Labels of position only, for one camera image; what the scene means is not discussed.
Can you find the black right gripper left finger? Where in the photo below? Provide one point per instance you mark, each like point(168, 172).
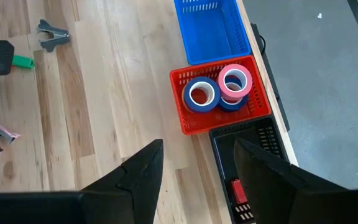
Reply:
point(135, 193)

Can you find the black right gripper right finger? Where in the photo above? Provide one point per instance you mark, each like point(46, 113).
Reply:
point(275, 193)

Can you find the green mini stapler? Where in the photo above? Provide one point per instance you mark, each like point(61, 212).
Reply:
point(23, 62)

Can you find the red mini stapler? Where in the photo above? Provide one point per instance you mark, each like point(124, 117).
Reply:
point(238, 191)

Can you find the grey staple remover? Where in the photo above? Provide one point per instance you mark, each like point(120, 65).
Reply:
point(54, 35)

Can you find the violet blue tape roll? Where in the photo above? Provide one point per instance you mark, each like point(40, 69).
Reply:
point(201, 79)

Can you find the pink tape roll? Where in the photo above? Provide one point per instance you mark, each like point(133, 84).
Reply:
point(235, 67)

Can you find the dark blue tape roll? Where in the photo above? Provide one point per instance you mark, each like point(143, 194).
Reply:
point(232, 107)

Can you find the black plastic basket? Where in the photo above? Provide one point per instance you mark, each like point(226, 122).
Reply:
point(222, 149)

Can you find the red plastic basket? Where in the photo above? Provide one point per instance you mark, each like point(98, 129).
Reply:
point(204, 124)

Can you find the blue plastic basket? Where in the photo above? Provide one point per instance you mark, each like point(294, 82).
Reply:
point(211, 34)

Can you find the white floor scrap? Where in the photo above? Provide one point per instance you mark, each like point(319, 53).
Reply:
point(319, 15)

